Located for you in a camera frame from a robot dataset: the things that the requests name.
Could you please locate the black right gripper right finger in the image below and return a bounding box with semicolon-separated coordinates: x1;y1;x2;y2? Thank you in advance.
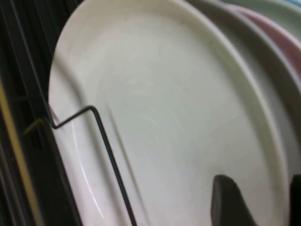
291;174;301;226

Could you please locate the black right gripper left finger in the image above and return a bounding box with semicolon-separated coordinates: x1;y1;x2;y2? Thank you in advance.
210;174;260;226

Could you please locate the white plate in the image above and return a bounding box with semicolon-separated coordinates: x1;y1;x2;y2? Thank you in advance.
48;0;289;226

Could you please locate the grey plate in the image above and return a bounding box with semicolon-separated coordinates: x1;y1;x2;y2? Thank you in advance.
188;0;301;226

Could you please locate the pink plate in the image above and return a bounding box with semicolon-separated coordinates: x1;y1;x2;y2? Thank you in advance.
232;4;301;82

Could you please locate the green plate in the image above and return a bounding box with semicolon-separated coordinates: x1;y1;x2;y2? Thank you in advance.
223;0;301;32

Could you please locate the black ridged drip tray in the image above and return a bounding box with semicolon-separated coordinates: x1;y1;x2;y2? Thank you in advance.
0;0;83;226

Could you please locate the black wire dish rack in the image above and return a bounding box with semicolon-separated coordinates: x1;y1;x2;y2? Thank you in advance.
0;0;140;226

